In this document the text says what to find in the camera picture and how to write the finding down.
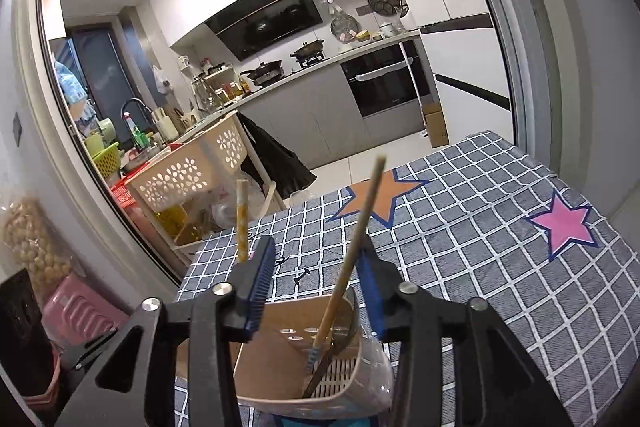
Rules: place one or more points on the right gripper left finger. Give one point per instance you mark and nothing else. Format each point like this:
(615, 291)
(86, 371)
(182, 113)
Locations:
(131, 382)

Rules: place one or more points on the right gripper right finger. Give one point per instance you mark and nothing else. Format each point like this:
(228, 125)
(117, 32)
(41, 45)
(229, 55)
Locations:
(496, 382)

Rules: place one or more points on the beige utensil holder caddy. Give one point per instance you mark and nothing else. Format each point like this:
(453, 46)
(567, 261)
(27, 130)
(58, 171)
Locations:
(270, 372)

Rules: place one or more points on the dark translucent plastic spoon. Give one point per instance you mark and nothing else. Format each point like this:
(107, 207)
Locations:
(332, 346)

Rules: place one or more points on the bamboo chopstick patterned end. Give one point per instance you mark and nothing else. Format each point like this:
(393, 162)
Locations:
(241, 207)

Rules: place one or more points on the beige perforated storage rack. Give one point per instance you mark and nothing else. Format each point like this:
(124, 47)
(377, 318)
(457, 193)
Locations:
(178, 189)

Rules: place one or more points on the pink plastic stool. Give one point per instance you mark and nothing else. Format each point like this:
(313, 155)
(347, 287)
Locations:
(75, 313)

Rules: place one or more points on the grey checked tablecloth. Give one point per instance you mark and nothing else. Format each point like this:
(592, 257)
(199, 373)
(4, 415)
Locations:
(482, 218)

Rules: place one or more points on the bag of round nuts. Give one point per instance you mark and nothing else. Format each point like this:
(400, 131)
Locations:
(27, 233)

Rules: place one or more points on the black frying pan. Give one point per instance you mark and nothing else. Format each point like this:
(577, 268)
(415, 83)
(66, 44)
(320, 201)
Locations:
(265, 73)

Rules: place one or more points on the black wok on stove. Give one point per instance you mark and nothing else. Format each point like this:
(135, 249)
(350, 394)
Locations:
(309, 50)

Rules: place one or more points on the black built-in oven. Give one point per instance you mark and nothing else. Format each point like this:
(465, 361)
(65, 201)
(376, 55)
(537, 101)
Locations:
(386, 78)

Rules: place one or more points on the black range hood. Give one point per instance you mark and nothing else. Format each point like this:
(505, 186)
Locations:
(246, 27)

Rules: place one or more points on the white refrigerator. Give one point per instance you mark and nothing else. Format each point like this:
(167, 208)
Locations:
(473, 89)

